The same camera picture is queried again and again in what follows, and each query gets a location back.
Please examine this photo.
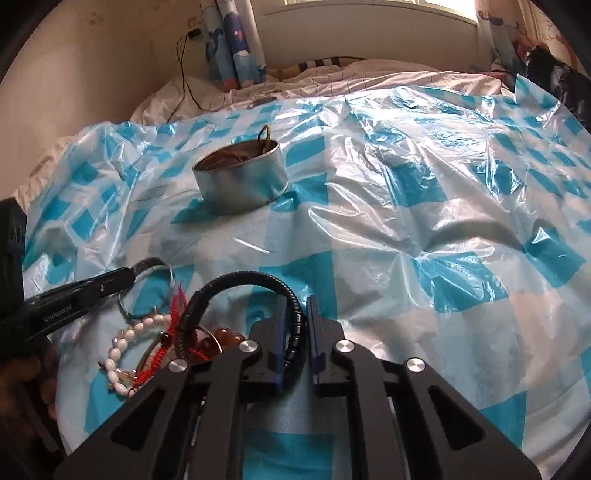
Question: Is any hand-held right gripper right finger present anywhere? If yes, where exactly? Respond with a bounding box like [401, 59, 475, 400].
[307, 298, 541, 480]

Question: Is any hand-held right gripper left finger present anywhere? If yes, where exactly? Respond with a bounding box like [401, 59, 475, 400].
[53, 315, 284, 480]

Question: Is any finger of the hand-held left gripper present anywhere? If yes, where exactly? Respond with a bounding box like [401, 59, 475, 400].
[69, 267, 137, 303]

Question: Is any black beaded bracelet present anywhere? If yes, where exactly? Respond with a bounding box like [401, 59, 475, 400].
[181, 271, 308, 371]

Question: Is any silver metal bangle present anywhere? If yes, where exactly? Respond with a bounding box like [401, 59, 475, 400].
[118, 259, 176, 320]

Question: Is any person's left hand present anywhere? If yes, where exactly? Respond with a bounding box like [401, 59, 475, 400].
[0, 353, 61, 457]

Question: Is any blue checked plastic sheet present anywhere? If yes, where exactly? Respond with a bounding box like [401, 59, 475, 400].
[21, 74, 591, 480]

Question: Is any blue printed curtain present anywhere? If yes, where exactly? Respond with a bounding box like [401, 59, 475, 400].
[202, 0, 269, 89]

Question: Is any striped pillow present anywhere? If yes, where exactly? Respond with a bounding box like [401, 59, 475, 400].
[272, 55, 368, 78]

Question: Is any window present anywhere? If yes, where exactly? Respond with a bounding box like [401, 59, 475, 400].
[281, 0, 478, 12]

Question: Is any dark clothes pile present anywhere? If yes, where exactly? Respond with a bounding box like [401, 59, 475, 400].
[524, 45, 591, 109]

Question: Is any pale printed curtain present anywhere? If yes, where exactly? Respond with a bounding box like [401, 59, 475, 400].
[475, 0, 532, 72]

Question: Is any amber bead bracelet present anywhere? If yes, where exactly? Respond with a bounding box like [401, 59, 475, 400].
[199, 325, 248, 360]

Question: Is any white pearl bracelet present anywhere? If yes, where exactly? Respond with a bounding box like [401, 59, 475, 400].
[98, 313, 172, 397]

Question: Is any red cord bracelet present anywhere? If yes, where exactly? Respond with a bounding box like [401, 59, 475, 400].
[131, 285, 206, 386]

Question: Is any olive cord loop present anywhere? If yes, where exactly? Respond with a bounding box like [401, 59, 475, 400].
[252, 124, 274, 155]

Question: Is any black charger cable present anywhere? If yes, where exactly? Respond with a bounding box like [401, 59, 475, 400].
[177, 32, 205, 110]

